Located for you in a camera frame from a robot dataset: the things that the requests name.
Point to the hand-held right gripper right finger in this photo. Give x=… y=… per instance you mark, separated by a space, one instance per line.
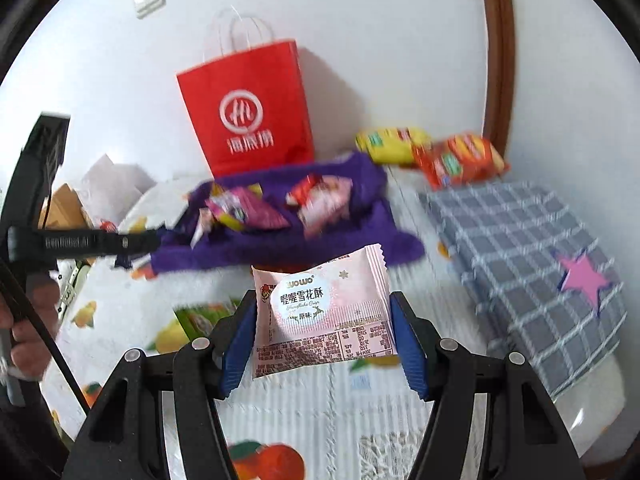
x=412 y=360

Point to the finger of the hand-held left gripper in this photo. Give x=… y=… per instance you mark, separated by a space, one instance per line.
x=140 y=242

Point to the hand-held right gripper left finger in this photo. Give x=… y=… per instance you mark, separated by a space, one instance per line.
x=235 y=355

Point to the pink snowflake snack packet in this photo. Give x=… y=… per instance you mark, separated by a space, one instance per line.
x=320 y=300

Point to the person's left hand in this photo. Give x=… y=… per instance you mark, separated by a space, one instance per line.
x=44 y=302

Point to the cardboard box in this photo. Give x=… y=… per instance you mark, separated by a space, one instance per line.
x=65 y=210

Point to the green snack packet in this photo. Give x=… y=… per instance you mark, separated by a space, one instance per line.
x=200 y=320

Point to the white paper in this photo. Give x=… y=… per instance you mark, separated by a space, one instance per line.
x=115 y=180

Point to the white power strip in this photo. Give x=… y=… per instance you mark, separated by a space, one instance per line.
x=75 y=285

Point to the purple snack packet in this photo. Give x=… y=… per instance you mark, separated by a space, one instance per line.
x=245 y=207

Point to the purple towel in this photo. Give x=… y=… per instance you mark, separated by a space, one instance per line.
x=280 y=245

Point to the grey checked cloth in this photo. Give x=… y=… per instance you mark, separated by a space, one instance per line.
x=500 y=240

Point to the red snack packet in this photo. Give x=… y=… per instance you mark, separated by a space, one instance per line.
x=305 y=190

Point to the red paper bag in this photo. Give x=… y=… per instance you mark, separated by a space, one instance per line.
x=250 y=85

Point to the red chips bag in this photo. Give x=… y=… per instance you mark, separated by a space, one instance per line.
x=460 y=160

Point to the yellow chips bag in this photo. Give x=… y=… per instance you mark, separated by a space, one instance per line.
x=390 y=145

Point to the brown wooden door frame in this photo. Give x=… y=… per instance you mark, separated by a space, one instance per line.
x=500 y=60

